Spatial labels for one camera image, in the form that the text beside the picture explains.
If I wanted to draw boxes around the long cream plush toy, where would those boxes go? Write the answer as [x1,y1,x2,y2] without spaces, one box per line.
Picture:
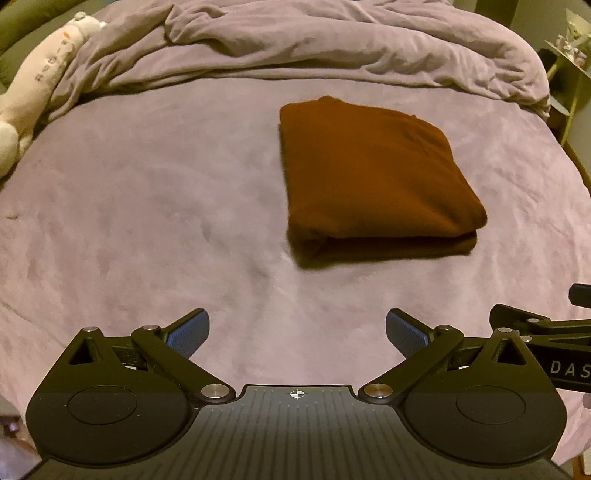
[0,11,109,179]

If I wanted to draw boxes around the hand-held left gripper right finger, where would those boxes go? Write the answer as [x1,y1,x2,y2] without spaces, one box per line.
[362,308,532,406]

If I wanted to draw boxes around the green cushion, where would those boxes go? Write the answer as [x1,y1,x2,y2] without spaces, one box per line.
[0,0,90,89]

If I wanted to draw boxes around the rust brown knit sweater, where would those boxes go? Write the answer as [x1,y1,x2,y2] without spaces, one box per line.
[279,95,489,270]

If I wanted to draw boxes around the yellow-green side table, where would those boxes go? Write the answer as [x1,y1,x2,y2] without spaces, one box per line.
[544,39,591,145]

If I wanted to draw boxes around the crumpled purple blanket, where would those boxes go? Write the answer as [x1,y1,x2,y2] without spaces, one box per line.
[48,0,552,117]

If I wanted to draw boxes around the purple bed sheet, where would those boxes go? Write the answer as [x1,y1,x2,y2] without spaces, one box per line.
[0,76,591,468]

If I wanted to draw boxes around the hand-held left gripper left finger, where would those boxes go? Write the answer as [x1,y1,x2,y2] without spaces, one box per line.
[68,308,238,406]

